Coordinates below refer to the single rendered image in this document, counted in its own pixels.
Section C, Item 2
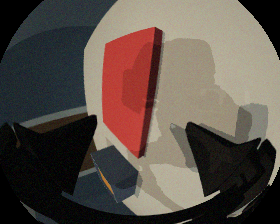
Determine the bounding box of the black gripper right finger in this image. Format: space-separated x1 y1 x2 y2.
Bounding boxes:
185 121 261 197

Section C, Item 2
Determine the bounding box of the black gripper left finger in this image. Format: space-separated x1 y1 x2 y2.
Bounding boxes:
14 115 97 196

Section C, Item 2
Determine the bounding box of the red box lid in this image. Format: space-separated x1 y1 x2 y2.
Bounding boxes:
101 27 163 159

